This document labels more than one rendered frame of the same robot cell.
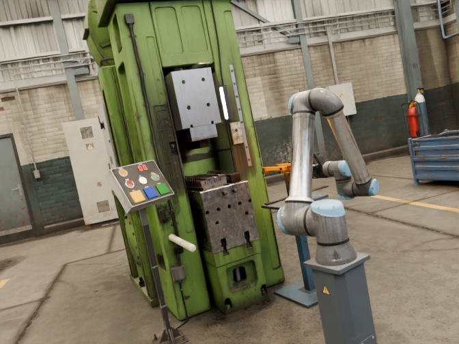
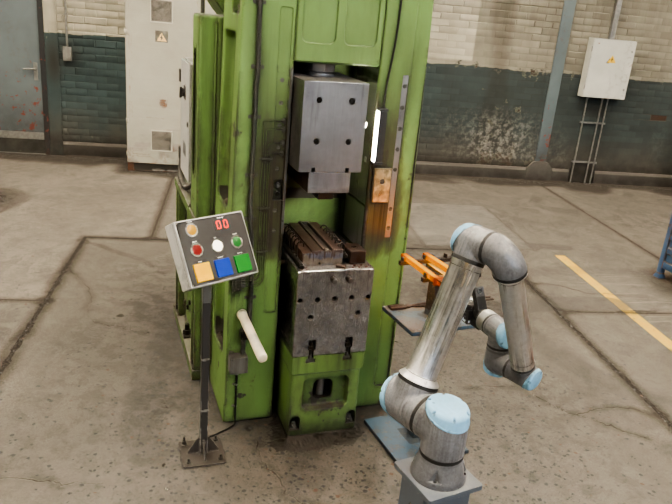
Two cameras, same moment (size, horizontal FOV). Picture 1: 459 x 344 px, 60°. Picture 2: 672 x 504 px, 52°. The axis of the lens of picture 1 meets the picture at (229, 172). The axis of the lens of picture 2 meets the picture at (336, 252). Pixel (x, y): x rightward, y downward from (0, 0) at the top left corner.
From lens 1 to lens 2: 0.84 m
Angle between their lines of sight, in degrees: 15
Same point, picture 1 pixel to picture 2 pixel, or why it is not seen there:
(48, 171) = (85, 54)
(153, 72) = (278, 65)
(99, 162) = (170, 68)
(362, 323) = not seen: outside the picture
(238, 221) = (342, 321)
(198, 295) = (258, 395)
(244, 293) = (321, 415)
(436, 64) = not seen: outside the picture
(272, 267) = (375, 382)
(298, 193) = (418, 372)
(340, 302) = not seen: outside the picture
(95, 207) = (149, 138)
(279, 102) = (499, 42)
